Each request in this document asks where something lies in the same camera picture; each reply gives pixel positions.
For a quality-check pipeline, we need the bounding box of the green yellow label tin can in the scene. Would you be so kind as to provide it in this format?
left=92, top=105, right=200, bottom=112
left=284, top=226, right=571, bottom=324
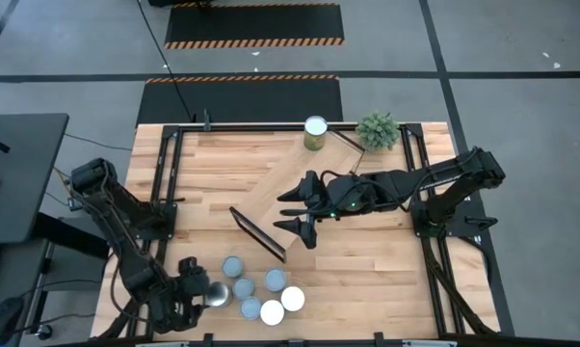
left=303, top=115, right=330, bottom=152

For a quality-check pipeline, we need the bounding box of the black computer mouse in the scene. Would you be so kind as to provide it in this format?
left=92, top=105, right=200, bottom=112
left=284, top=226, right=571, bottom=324
left=0, top=296, right=25, bottom=338

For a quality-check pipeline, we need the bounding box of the black hazard-striped floor mat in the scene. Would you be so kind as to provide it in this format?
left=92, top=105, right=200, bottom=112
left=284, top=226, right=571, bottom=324
left=135, top=74, right=345, bottom=127
left=163, top=2, right=346, bottom=51

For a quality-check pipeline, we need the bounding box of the yellow label peas can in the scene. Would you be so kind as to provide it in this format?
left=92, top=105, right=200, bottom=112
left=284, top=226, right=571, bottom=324
left=203, top=280, right=234, bottom=308

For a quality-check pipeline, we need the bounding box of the black aluminium rig frame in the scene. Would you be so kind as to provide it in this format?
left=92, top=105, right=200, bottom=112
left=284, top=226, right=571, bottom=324
left=94, top=122, right=502, bottom=347

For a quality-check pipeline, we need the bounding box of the wooden shelf black metal frame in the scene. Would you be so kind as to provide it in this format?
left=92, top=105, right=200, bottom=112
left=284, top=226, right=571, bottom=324
left=228, top=121, right=367, bottom=264

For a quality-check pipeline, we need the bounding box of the green potted plant white pot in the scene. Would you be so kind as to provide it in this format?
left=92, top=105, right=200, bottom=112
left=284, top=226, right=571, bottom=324
left=355, top=112, right=401, bottom=151

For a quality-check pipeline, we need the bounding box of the black desk crossbar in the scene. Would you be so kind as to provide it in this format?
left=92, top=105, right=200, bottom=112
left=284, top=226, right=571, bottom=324
left=32, top=211, right=111, bottom=261

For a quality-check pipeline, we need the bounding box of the black floor cable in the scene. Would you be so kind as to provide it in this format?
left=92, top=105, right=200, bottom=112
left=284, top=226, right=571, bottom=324
left=135, top=0, right=198, bottom=122

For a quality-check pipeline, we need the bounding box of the thin grey floor cable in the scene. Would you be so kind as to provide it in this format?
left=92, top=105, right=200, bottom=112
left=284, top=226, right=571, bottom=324
left=63, top=133, right=133, bottom=151

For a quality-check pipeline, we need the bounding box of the green rimmed tin can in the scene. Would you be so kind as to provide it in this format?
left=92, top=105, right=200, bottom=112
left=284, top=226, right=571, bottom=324
left=279, top=285, right=306, bottom=313

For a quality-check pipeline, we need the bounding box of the silver topped tin can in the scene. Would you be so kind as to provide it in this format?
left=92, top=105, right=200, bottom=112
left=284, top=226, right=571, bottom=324
left=221, top=254, right=246, bottom=280

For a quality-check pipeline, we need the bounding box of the blue peas tin can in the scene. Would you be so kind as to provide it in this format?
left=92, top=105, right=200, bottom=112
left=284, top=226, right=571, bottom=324
left=258, top=299, right=286, bottom=327

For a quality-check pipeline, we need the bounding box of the mixed vegetables tin can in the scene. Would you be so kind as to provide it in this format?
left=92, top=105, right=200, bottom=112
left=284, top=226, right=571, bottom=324
left=263, top=268, right=288, bottom=293

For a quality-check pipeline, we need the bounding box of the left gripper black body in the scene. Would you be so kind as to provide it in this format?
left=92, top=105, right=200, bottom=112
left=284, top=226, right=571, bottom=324
left=153, top=256, right=200, bottom=334

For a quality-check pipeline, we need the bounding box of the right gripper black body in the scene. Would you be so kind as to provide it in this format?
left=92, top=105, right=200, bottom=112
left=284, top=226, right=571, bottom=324
left=280, top=174, right=369, bottom=221

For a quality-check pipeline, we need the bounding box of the diced tomatoes tin can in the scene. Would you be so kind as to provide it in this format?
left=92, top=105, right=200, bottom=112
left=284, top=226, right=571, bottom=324
left=239, top=295, right=263, bottom=321

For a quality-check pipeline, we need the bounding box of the black desk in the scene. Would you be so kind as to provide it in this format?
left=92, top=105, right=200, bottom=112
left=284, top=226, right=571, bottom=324
left=0, top=113, right=70, bottom=247

